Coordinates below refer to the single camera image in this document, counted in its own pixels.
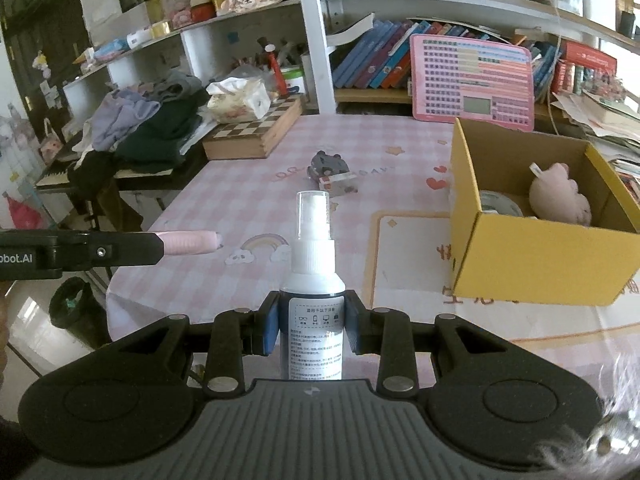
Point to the red box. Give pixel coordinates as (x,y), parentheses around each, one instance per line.
(590,62)

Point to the white bookshelf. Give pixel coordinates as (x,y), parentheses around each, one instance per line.
(315,35)

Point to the small white packet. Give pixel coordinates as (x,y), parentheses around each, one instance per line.
(139,39)

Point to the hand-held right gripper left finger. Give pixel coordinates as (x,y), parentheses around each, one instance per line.
(271,325)

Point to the row of blue books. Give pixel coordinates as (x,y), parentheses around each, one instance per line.
(370,55)

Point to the wooden chess box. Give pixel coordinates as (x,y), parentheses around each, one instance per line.
(255,135)

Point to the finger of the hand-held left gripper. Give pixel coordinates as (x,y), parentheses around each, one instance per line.
(115,250)

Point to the white spray bottle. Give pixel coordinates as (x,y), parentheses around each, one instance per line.
(312,260)

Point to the floral tissue pack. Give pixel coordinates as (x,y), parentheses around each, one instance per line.
(237,100)

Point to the pink pig plush toy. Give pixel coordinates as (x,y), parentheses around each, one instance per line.
(555,195)

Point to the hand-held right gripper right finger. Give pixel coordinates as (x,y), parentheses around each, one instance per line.
(352,325)

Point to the pile of clothes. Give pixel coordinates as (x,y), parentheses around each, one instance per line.
(145,125)

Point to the grey bear-shaped figurine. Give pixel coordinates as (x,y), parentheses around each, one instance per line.
(326,162)

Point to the red bottle with white cap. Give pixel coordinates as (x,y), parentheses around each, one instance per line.
(276,70)

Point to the blue packet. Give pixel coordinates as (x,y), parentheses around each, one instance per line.
(111,48)

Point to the small white printed box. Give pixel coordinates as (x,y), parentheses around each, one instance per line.
(340,182)

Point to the clear packing tape roll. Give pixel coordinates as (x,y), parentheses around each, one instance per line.
(511,206)

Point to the pink bag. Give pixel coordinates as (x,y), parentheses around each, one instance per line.
(21,212)

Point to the white storage box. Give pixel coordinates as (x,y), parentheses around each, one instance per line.
(599,7)

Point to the green and white jar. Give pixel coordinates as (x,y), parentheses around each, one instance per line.
(293,81)

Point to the pink checkered tablecloth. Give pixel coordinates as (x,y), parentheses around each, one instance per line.
(200,280)

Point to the small gold box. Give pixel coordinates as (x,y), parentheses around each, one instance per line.
(165,30)

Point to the pink learning board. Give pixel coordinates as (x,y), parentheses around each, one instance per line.
(470,75)

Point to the white plush toy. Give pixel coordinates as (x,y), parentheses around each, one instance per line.
(10,130)

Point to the red and white toy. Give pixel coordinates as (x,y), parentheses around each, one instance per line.
(202,7)

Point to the dark wooden door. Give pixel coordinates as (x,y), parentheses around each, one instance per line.
(30,60)

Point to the stack of papers and books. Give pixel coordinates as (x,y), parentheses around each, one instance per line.
(610,120)

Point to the yellow cardboard box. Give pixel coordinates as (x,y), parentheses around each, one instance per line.
(525,260)

